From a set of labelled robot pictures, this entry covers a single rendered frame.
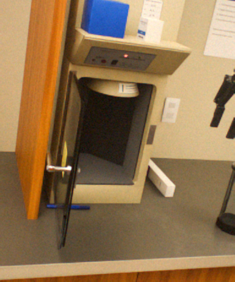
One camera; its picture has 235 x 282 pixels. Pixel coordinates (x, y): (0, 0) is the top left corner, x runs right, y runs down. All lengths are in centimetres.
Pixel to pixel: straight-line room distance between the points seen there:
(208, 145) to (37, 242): 110
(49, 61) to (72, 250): 52
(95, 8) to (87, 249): 65
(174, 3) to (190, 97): 69
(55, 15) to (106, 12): 13
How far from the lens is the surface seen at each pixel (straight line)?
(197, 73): 189
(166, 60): 124
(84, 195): 141
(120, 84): 132
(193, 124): 197
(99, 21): 112
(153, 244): 130
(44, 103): 116
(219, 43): 191
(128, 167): 150
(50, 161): 105
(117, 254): 123
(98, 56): 118
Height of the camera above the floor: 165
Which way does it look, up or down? 18 degrees down
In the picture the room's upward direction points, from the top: 11 degrees clockwise
